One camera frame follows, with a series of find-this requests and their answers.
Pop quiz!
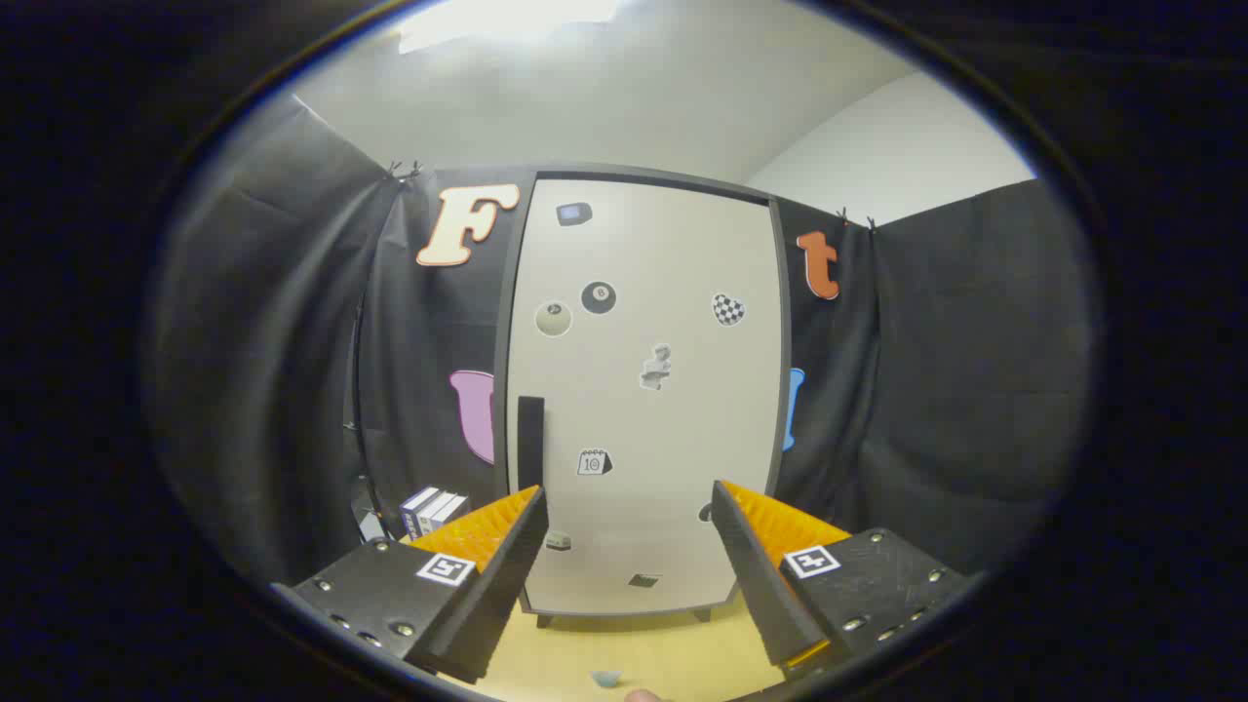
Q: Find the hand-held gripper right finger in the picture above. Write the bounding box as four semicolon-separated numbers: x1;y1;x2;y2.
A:
711;480;976;682

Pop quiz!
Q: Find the white spine book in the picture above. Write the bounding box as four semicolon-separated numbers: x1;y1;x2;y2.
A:
417;490;457;535

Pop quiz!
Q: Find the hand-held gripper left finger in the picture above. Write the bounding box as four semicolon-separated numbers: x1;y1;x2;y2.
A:
271;485;549;685

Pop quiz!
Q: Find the grey cabinet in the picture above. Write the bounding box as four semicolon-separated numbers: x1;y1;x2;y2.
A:
492;164;793;627

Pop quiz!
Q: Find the blue spine book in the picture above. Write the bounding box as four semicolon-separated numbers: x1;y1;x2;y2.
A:
400;486;442;539

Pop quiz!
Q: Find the white cabinet door black handle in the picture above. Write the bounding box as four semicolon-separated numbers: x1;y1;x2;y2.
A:
507;175;781;615

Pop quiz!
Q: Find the black backdrop cloth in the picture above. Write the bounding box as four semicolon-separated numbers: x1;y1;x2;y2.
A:
146;93;1098;586

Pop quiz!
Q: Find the thin black stand pole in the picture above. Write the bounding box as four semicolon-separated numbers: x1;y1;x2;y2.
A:
341;292;391;532

